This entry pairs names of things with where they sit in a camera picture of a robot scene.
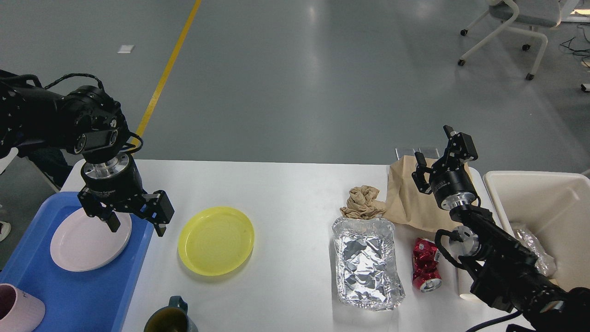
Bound grey office chair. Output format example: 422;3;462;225
457;0;562;81

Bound pink plate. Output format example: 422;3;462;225
50;208;132;273

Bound person leg dark trousers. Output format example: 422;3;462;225
19;147;72;190

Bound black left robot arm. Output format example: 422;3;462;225
0;70;174;237

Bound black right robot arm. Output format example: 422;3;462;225
412;125;590;332

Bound crumpled brown paper ball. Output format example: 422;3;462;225
339;185;386;220

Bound brown paper bag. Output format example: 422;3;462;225
383;155;461;233

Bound white paper cup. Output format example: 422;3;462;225
457;269;482;304

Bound crushed red soda can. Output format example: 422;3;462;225
412;237;443;293

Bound yellow plastic plate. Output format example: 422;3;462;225
177;206;255;277

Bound blue plastic tray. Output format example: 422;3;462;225
0;192;153;332

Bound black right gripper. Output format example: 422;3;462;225
412;125;478;211

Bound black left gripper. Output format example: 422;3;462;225
78;153;175;237

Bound dark teal mug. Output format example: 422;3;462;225
143;296;198;332

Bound beige plastic bin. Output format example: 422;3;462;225
483;172;590;291

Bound crumpled clear plastic wrap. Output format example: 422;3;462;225
511;223;557;277

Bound aluminium foil tray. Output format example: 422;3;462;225
331;217;406;311

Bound pink mug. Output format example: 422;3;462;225
0;283;46;332

